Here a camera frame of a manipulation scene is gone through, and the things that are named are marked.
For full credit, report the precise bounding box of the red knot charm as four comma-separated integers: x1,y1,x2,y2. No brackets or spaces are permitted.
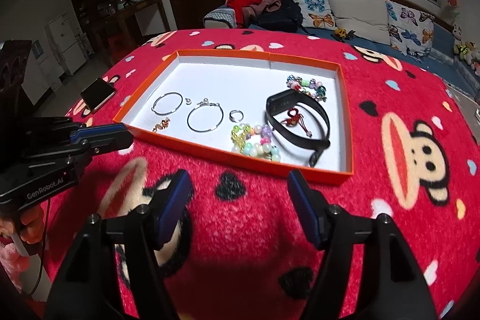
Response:
281,107,312,138

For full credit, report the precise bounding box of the silver hoop bracelet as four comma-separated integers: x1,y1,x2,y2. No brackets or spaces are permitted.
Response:
186,98,225,134

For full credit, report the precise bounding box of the plush toys pile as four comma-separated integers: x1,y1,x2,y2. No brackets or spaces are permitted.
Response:
452,23,480,76

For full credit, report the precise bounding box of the blue sofa bed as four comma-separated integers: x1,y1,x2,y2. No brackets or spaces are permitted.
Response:
203,5,479,99

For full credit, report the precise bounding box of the orange shallow cardboard tray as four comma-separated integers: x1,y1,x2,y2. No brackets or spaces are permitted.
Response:
113,49,354,185

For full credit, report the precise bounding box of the right butterfly pillow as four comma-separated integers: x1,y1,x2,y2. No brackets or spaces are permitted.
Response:
385,0,434,58

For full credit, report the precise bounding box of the butterfly pillow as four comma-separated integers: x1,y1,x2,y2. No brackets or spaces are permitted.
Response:
294,0,336,30
385,0,434,58

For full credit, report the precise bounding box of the pastel bead bracelet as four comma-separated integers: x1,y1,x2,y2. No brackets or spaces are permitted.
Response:
230,122,283,163

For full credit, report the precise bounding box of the white cabinet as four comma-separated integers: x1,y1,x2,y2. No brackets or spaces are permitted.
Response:
22,13,86,105

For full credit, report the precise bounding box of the thin silver bangle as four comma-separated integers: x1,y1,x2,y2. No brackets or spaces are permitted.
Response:
151,92,184,116

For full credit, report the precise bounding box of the dark wooden side table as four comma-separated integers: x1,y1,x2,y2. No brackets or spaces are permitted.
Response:
91,0,171,67

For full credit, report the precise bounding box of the grey plain pillow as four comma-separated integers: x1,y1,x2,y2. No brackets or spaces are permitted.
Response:
329,0,391,45

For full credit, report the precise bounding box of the gold chain necklace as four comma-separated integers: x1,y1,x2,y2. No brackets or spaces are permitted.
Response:
151,117,172,134

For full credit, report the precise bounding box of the black fitness band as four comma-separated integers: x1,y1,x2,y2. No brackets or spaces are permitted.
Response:
265,89,330,167

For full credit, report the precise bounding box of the dark glass bead bracelet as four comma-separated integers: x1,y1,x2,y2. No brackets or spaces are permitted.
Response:
285,75,329,103

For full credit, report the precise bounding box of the black smartphone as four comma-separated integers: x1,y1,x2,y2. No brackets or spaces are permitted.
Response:
80,78,116,112

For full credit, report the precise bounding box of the operator hand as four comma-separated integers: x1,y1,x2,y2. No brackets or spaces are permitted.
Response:
0,205,45,244

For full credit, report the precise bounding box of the left butterfly pillow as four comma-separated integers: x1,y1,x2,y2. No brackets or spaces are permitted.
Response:
294,0,336,30

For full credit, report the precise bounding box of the pile of clothes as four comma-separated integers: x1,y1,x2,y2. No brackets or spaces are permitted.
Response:
225,0,304,33

